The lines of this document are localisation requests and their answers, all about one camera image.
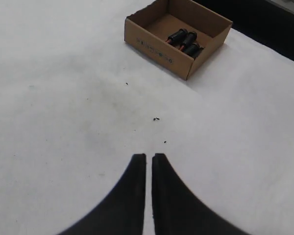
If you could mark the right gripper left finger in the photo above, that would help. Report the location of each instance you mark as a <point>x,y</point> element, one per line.
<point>127,203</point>

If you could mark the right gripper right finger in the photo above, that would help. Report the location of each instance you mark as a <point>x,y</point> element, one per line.
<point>176,205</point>

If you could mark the brown cardboard box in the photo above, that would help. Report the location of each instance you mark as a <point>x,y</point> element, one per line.
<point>176,46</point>

